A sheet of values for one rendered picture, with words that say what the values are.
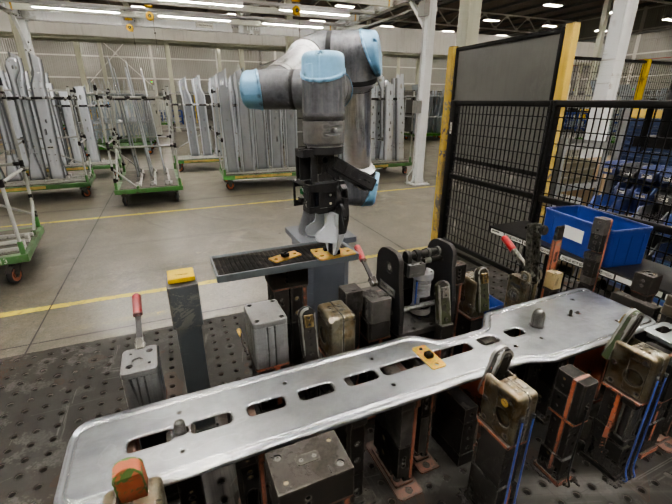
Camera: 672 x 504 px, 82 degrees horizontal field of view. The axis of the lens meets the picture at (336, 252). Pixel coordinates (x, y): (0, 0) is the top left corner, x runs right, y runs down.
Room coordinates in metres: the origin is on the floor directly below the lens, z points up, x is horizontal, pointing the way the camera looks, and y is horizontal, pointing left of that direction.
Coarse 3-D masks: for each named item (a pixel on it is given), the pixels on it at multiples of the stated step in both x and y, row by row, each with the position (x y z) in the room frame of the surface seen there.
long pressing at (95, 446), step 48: (576, 288) 1.08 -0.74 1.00; (480, 336) 0.82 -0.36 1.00; (528, 336) 0.82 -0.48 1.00; (576, 336) 0.82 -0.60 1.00; (240, 384) 0.65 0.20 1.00; (288, 384) 0.65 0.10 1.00; (336, 384) 0.65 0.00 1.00; (384, 384) 0.65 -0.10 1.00; (432, 384) 0.65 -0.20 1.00; (96, 432) 0.52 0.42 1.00; (144, 432) 0.52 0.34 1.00; (240, 432) 0.52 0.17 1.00; (288, 432) 0.52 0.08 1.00; (96, 480) 0.43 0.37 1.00
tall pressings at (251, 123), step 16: (224, 80) 7.67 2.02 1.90; (224, 96) 7.65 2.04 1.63; (240, 96) 7.52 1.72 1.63; (224, 112) 7.41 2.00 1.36; (240, 112) 7.51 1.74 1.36; (256, 112) 7.84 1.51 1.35; (272, 112) 7.93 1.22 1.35; (288, 112) 8.06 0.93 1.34; (224, 128) 7.39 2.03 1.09; (240, 128) 7.43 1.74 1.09; (256, 128) 7.81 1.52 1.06; (272, 128) 7.91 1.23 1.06; (288, 128) 8.03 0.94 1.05; (224, 144) 7.30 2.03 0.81; (240, 144) 7.63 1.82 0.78; (256, 144) 7.73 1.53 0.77; (272, 144) 7.88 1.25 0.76; (288, 144) 8.01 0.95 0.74; (240, 160) 7.83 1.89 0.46; (256, 160) 7.99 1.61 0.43; (272, 160) 7.80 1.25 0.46; (288, 160) 7.98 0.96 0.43
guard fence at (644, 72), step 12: (576, 60) 4.54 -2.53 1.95; (600, 60) 4.66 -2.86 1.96; (636, 60) 4.89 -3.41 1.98; (648, 60) 4.95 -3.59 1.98; (576, 72) 4.56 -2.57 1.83; (648, 72) 4.97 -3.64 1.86; (660, 84) 5.13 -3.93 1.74; (444, 96) 3.94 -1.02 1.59; (624, 96) 4.89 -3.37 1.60; (636, 96) 4.97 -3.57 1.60; (648, 96) 5.06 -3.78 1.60; (660, 96) 5.14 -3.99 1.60; (636, 108) 4.95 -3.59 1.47; (564, 120) 4.54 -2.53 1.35; (612, 120) 4.85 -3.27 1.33; (564, 132) 4.56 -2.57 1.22; (576, 156) 4.67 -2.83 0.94
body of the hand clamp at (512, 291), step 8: (520, 272) 1.10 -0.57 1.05; (512, 280) 1.08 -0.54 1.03; (520, 280) 1.05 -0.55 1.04; (512, 288) 1.07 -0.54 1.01; (520, 288) 1.05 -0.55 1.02; (528, 288) 1.04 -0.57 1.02; (536, 288) 1.05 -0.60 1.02; (512, 296) 1.07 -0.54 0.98; (520, 296) 1.04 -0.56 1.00; (528, 296) 1.04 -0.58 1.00; (504, 304) 1.09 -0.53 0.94; (512, 304) 1.06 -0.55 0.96; (512, 336) 1.05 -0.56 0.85
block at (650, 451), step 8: (648, 344) 0.82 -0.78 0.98; (656, 344) 0.82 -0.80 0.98; (664, 352) 0.78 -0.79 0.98; (664, 392) 0.73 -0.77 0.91; (664, 400) 0.73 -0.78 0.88; (656, 408) 0.74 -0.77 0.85; (664, 408) 0.76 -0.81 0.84; (656, 416) 0.75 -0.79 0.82; (640, 424) 0.75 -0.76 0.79; (656, 424) 0.74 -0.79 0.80; (640, 432) 0.74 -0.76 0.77; (648, 432) 0.74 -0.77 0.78; (656, 432) 0.75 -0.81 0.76; (648, 440) 0.74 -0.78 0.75; (656, 440) 0.76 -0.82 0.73; (648, 448) 0.75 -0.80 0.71; (656, 448) 0.75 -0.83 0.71; (640, 456) 0.73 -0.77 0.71; (648, 456) 0.73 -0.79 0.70
